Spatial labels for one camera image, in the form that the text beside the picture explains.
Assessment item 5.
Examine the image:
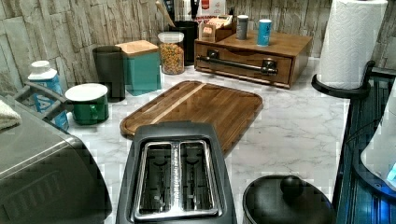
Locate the paper towel roll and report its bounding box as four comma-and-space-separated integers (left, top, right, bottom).
318, 0, 388, 90

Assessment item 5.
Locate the dark metal drawer handle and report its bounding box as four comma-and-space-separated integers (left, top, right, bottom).
196, 50, 278, 76

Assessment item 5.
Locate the beige folded cloth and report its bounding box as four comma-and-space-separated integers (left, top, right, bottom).
0, 100, 21, 130

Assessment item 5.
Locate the blue white plastic bottle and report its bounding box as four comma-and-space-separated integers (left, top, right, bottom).
27, 60, 70, 132

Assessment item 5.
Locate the black pot lid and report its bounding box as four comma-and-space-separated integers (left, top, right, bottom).
243, 175, 336, 224

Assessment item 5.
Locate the wooden drawer box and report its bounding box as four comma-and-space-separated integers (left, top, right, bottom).
194, 31, 312, 89

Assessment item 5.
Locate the teal canister wooden lid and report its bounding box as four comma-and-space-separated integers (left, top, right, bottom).
118, 40, 162, 96

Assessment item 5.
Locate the wooden spoon handle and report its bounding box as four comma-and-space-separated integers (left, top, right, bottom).
155, 0, 175, 27

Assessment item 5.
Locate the wooden tea bag organizer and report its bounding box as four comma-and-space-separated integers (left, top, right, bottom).
198, 15, 236, 42

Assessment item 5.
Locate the grey spice shaker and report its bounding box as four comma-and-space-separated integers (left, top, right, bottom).
236, 15, 248, 40

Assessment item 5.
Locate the blue spice shaker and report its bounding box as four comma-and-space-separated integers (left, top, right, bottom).
257, 19, 272, 47

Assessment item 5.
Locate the black paper towel holder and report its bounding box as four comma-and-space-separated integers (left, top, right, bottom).
311, 61, 375, 99

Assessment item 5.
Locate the green enamel mug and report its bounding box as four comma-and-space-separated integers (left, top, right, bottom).
65, 83, 108, 125

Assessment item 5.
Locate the glass jar of cereal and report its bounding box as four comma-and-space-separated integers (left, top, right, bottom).
158, 32, 184, 75

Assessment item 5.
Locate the black tall cup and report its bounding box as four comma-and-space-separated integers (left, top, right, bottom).
92, 46, 125, 103

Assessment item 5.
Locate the wooden cutting board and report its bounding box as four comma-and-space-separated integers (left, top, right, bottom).
120, 80, 263, 155

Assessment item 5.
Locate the black utensil holder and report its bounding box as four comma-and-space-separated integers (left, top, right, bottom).
169, 21, 198, 66

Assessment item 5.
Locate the black two-slot toaster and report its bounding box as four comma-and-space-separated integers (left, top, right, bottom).
116, 121, 237, 224

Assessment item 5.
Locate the red white box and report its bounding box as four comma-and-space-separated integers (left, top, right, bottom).
197, 0, 226, 16

